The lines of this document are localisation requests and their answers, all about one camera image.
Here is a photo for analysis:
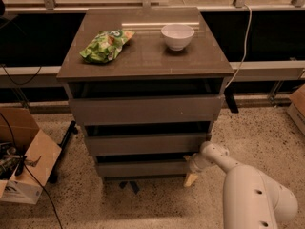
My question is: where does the grey top drawer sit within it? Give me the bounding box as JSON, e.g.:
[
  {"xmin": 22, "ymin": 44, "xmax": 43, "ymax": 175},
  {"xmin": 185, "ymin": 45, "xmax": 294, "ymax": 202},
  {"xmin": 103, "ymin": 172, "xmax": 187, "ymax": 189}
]
[{"xmin": 69, "ymin": 95, "xmax": 224, "ymax": 125}]

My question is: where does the grey middle drawer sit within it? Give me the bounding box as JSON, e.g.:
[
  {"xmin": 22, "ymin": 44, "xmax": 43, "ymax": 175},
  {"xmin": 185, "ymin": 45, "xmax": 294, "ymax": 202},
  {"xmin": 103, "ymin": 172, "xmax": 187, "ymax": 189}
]
[{"xmin": 85, "ymin": 133, "xmax": 212, "ymax": 156}]

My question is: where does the green chip bag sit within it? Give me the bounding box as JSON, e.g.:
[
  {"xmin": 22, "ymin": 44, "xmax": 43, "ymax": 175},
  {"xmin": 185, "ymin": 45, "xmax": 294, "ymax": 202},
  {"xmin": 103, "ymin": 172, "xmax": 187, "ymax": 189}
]
[{"xmin": 79, "ymin": 30, "xmax": 135, "ymax": 64}]

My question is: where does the white bowl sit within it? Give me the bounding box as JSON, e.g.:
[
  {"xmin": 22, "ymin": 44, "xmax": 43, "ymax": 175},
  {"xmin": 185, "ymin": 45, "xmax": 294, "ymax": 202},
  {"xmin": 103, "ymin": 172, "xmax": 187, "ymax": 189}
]
[{"xmin": 161, "ymin": 24, "xmax": 194, "ymax": 51}]

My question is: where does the open cardboard box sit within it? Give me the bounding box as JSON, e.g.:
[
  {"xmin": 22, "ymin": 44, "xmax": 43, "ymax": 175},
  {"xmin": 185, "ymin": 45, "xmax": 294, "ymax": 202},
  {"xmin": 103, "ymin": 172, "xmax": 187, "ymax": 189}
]
[{"xmin": 0, "ymin": 107, "xmax": 61, "ymax": 204}]

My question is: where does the black cable at left wall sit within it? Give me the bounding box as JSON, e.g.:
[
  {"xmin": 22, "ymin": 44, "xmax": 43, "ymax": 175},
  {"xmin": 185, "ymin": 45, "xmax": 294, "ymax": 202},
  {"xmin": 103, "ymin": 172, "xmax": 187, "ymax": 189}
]
[{"xmin": 0, "ymin": 63, "xmax": 43, "ymax": 87}]

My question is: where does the cardboard box at right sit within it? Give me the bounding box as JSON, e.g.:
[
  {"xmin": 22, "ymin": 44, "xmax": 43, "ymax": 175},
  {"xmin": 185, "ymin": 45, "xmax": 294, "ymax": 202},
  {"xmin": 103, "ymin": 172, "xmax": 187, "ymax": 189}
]
[{"xmin": 287, "ymin": 84, "xmax": 305, "ymax": 135}]

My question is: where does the black stand leg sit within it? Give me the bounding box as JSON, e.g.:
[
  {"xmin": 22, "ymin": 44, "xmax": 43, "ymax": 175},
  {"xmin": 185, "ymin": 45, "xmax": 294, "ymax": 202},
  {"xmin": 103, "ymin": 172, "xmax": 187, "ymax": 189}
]
[{"xmin": 48, "ymin": 121, "xmax": 78, "ymax": 183}]

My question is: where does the white cable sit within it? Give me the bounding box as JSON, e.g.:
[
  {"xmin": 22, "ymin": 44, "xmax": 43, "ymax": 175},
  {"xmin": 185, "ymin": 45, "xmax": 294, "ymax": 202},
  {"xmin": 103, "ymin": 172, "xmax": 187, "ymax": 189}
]
[{"xmin": 224, "ymin": 4, "xmax": 253, "ymax": 90}]

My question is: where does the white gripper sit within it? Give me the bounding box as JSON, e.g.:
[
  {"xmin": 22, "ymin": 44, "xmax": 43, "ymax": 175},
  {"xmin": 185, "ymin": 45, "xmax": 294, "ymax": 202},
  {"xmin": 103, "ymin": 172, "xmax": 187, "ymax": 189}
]
[{"xmin": 183, "ymin": 153, "xmax": 213, "ymax": 187}]

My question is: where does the grey bottom drawer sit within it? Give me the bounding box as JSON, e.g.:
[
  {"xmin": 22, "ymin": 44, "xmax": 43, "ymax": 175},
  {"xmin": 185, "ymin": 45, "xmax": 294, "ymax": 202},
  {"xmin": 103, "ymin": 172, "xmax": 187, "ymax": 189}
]
[{"xmin": 96, "ymin": 159, "xmax": 190, "ymax": 177}]

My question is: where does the grey drawer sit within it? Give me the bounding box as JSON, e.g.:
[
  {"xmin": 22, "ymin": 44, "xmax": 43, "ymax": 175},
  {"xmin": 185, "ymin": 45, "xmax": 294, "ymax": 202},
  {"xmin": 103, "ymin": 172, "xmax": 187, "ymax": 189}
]
[
  {"xmin": 69, "ymin": 95, "xmax": 224, "ymax": 125},
  {"xmin": 85, "ymin": 133, "xmax": 212, "ymax": 156},
  {"xmin": 96, "ymin": 159, "xmax": 190, "ymax": 177}
]

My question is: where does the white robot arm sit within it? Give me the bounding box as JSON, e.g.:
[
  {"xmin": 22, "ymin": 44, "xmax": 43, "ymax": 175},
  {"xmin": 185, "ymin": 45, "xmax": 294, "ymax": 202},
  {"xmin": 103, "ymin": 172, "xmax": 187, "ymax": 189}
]
[{"xmin": 184, "ymin": 141, "xmax": 298, "ymax": 229}]

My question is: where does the grey drawer cabinet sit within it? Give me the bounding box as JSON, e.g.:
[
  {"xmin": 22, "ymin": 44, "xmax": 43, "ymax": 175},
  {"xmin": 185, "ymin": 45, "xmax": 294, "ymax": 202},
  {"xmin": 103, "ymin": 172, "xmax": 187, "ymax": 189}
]
[{"xmin": 57, "ymin": 8, "xmax": 234, "ymax": 167}]

